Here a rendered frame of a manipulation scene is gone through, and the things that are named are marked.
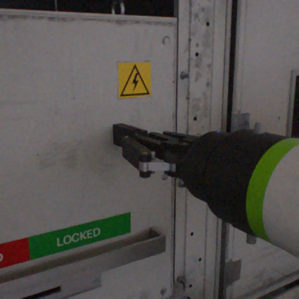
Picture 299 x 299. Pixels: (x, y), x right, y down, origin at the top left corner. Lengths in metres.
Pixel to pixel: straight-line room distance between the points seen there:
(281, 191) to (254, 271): 0.62
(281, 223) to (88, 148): 0.33
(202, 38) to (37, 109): 0.32
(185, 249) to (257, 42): 0.40
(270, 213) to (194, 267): 0.52
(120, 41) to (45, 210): 0.25
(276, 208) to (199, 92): 0.43
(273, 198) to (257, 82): 0.49
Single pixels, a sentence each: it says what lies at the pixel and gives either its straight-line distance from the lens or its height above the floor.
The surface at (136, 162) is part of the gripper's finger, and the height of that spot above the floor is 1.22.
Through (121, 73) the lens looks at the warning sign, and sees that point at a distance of 0.58.
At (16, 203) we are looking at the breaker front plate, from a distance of 0.56.
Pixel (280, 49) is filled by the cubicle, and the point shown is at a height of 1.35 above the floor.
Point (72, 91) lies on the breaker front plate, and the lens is 0.55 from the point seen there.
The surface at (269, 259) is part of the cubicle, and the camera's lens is 0.95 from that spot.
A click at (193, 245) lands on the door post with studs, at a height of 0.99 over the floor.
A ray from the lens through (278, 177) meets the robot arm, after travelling 0.32.
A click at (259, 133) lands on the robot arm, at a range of 0.37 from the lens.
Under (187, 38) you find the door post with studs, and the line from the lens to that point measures 0.70.
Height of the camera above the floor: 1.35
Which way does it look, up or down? 14 degrees down
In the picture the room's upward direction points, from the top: straight up
